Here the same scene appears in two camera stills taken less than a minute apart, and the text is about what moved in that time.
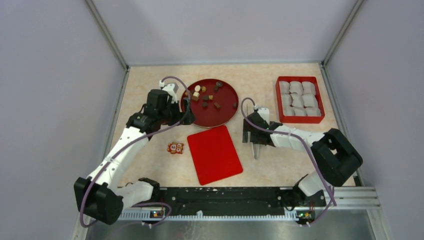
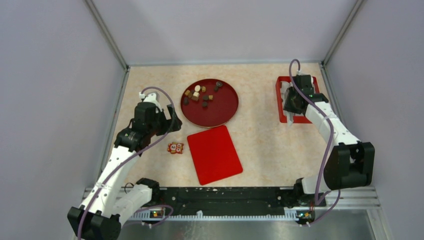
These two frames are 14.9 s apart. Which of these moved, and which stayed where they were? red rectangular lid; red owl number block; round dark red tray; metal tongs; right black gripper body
Moved: metal tongs; right black gripper body
Stayed: red rectangular lid; red owl number block; round dark red tray
